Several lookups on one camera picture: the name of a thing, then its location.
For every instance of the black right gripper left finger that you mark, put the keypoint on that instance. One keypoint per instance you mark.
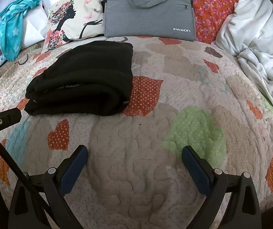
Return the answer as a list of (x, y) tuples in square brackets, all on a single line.
[(26, 211)]

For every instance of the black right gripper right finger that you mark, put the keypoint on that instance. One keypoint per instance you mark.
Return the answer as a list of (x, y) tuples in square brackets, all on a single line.
[(243, 209)]

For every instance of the black pants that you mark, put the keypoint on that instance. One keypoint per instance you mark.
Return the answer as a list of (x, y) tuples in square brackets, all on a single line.
[(94, 78)]

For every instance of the teal star towel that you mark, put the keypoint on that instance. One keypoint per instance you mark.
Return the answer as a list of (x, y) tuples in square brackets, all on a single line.
[(11, 26)]

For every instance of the silhouette print cushion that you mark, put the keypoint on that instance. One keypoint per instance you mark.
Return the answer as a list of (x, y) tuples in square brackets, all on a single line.
[(71, 20)]

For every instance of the white crumpled blanket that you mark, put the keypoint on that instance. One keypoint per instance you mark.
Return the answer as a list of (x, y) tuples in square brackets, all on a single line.
[(248, 35)]

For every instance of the grey laptop bag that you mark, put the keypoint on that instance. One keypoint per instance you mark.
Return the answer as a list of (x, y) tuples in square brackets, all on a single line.
[(155, 18)]

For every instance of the red floral pillow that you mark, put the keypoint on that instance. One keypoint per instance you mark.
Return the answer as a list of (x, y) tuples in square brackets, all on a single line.
[(209, 17)]

